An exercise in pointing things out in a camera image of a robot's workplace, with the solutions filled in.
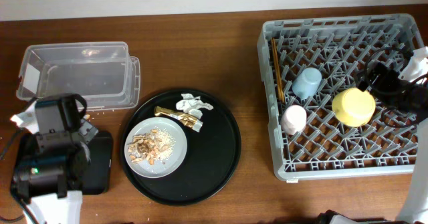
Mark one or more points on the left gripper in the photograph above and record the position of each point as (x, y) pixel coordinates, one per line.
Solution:
(89, 128)

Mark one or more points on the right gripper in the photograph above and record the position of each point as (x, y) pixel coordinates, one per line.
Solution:
(388, 76)

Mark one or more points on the yellow bowl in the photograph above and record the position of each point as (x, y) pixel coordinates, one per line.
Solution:
(353, 107)

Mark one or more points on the blue cup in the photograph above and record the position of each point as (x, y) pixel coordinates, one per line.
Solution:
(307, 83)

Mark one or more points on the pink cup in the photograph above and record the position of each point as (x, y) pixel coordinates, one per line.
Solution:
(293, 119)

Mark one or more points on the wooden chopstick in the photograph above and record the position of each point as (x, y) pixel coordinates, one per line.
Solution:
(279, 70)
(276, 70)

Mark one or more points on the white tissue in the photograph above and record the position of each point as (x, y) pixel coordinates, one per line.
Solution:
(192, 105)

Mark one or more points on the gold snack wrapper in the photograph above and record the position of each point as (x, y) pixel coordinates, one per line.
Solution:
(186, 119)

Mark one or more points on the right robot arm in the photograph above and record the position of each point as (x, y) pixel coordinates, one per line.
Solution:
(414, 71)

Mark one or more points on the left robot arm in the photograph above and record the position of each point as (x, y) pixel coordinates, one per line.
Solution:
(65, 206)

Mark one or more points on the grey dishwasher rack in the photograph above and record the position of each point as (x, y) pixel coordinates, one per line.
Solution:
(338, 47)

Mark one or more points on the black rectangular tray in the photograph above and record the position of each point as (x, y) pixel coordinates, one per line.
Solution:
(98, 164)

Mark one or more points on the clear plastic bin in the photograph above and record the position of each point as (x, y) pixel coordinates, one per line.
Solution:
(104, 73)

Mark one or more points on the food scraps pile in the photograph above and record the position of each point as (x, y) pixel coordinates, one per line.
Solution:
(156, 144)

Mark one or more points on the grey plate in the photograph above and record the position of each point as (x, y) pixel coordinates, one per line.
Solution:
(160, 168)

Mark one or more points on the round black serving tray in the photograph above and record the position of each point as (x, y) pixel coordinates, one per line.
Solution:
(211, 159)

